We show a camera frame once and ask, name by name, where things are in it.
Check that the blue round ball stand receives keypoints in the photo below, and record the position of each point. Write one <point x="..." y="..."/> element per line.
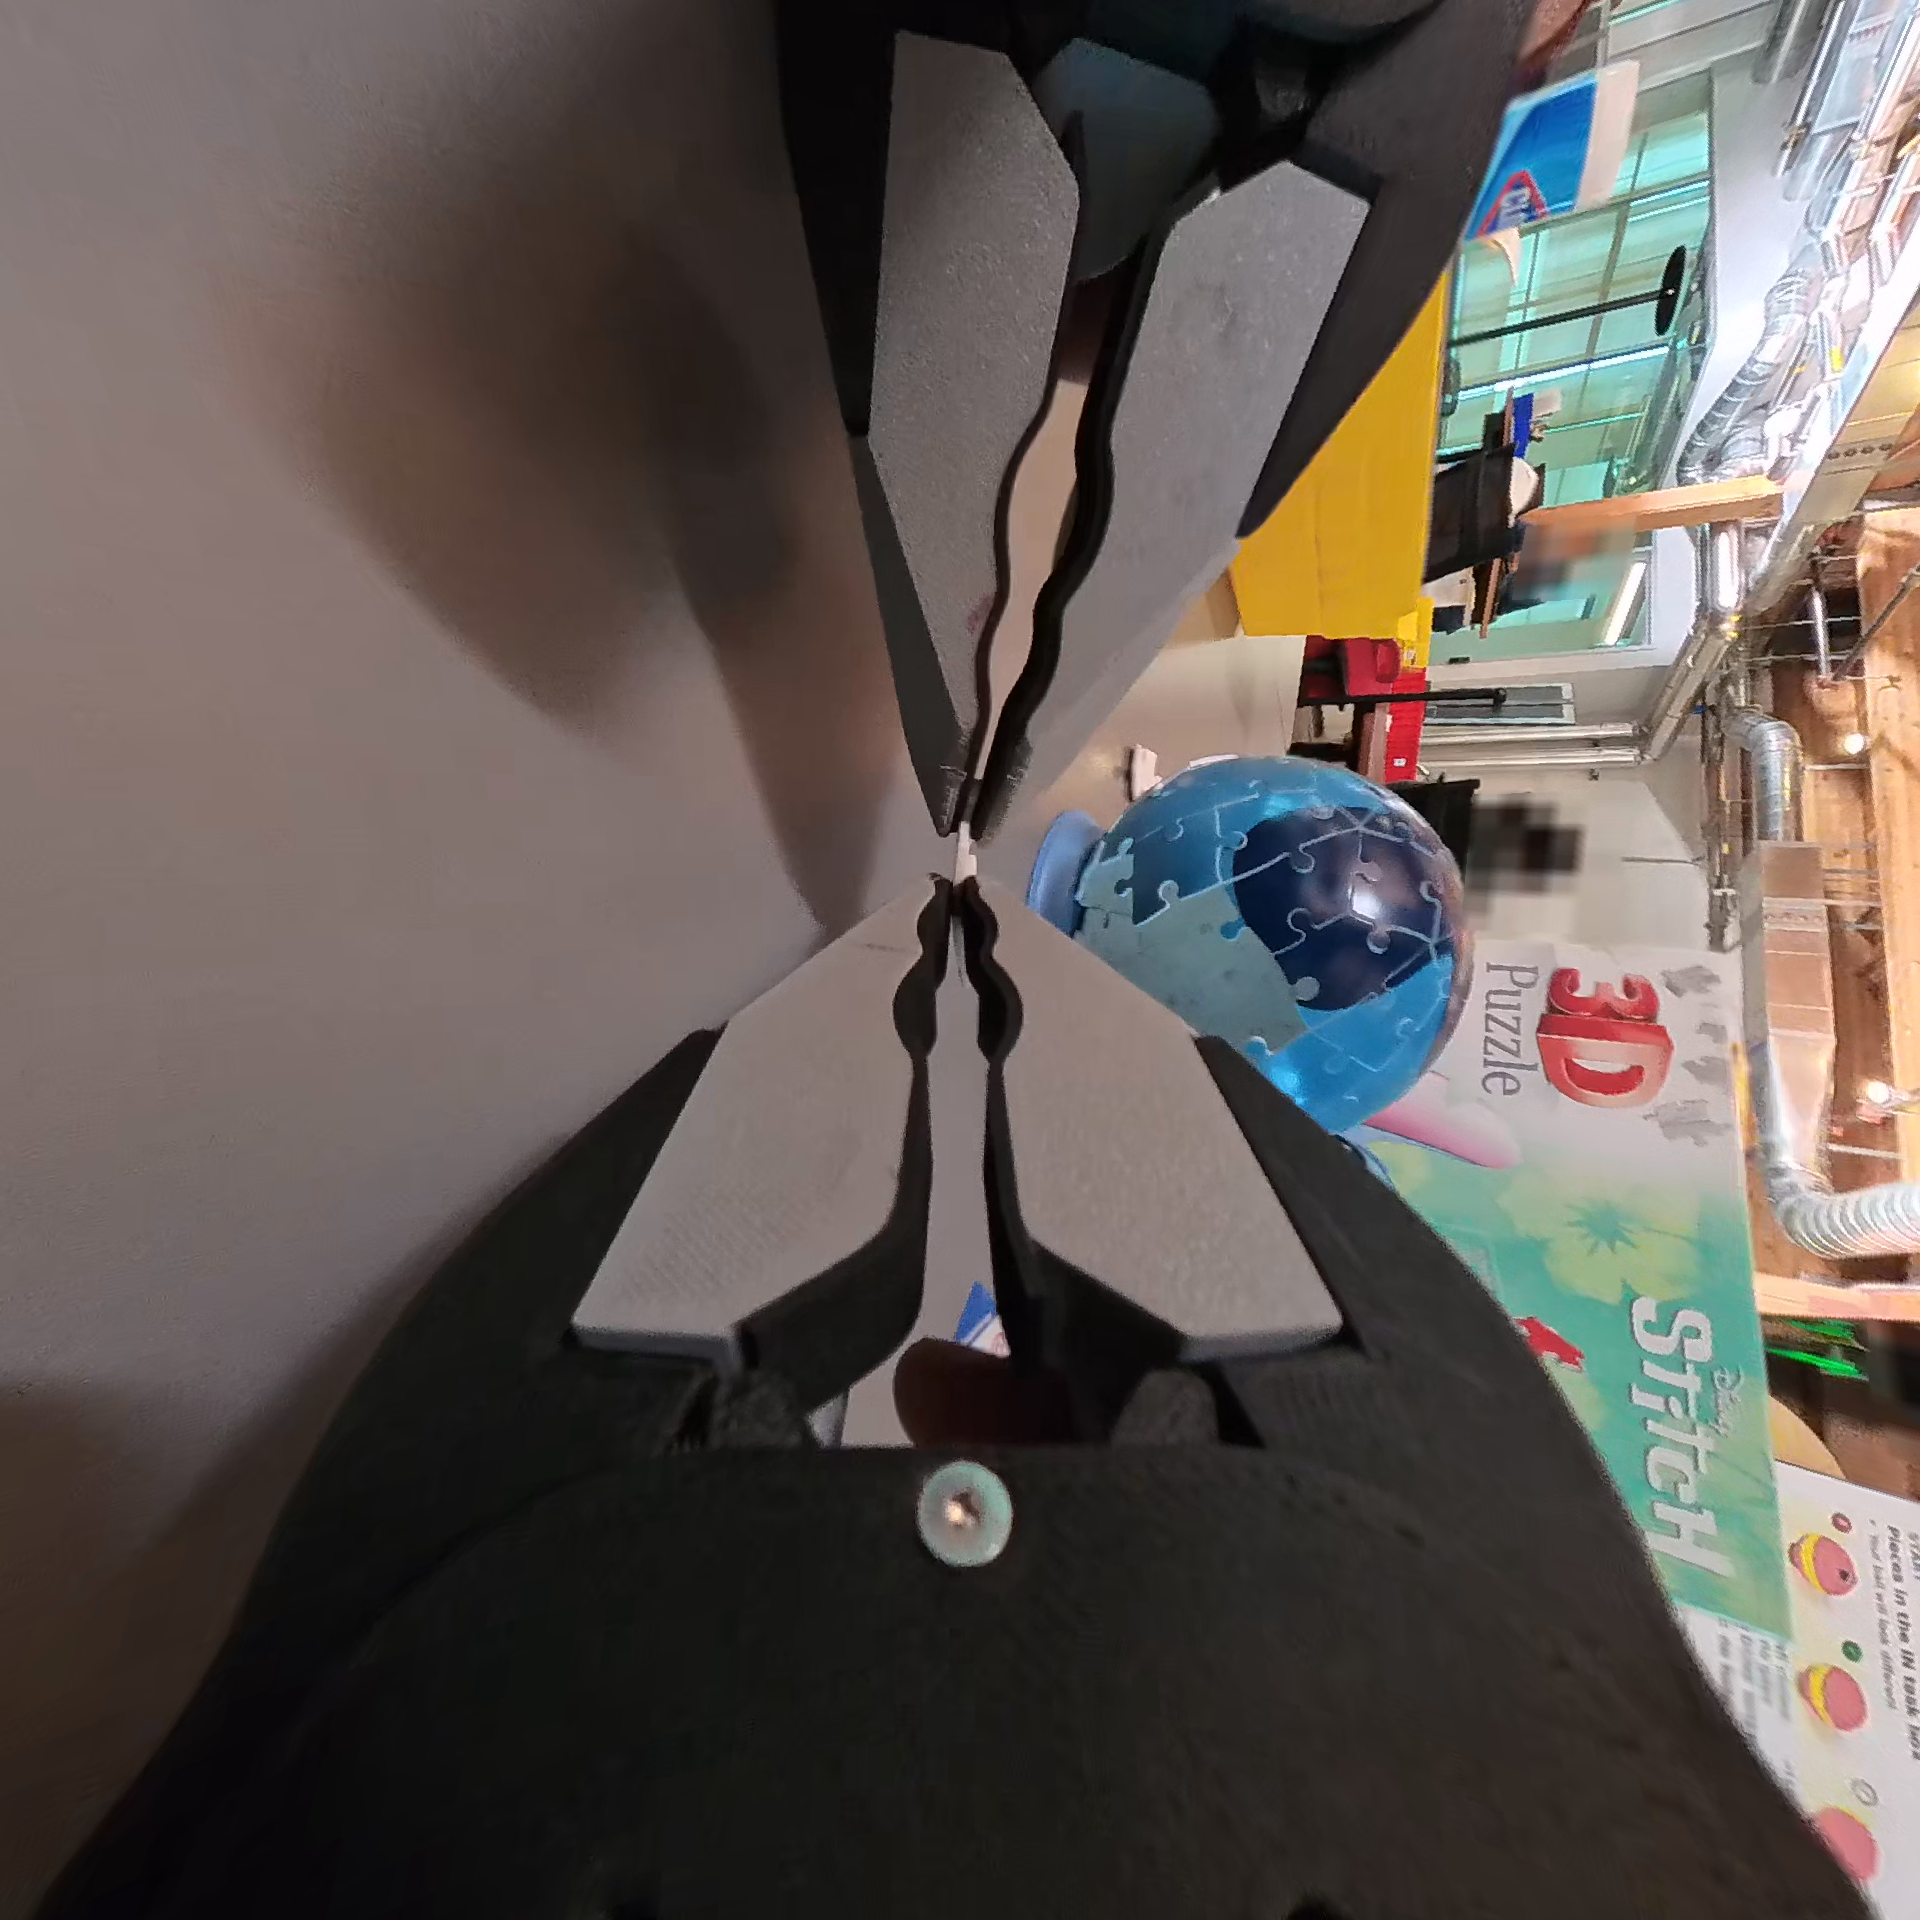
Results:
<point x="1061" y="879"/>

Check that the blue white printed card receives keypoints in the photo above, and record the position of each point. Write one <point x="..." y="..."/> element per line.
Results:
<point x="1554" y="150"/>

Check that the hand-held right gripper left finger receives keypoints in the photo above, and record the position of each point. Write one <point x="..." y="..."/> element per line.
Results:
<point x="751" y="1185"/>

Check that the blue puzzle ball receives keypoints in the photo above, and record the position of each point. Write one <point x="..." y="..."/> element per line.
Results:
<point x="1320" y="932"/>

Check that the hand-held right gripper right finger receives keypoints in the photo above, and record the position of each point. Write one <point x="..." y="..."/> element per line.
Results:
<point x="1156" y="1185"/>

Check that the yellow storage bin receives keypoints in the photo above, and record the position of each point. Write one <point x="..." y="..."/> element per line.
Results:
<point x="1350" y="495"/>

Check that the red tool cabinet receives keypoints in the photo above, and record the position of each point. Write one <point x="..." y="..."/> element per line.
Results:
<point x="1358" y="692"/>

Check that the printed cartoon puzzle box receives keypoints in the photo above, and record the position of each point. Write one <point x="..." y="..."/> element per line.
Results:
<point x="1589" y="1277"/>

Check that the person's right hand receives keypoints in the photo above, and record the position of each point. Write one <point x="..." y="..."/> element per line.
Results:
<point x="974" y="1396"/>

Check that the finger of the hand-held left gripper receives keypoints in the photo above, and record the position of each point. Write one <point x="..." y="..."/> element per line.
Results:
<point x="944" y="376"/>
<point x="1200" y="421"/>

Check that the silver ventilation duct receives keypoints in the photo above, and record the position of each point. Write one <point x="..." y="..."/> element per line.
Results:
<point x="1822" y="1201"/>
<point x="1757" y="376"/>

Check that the white printed sign board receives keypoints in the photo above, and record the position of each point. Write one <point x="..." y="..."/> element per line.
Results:
<point x="1862" y="1652"/>

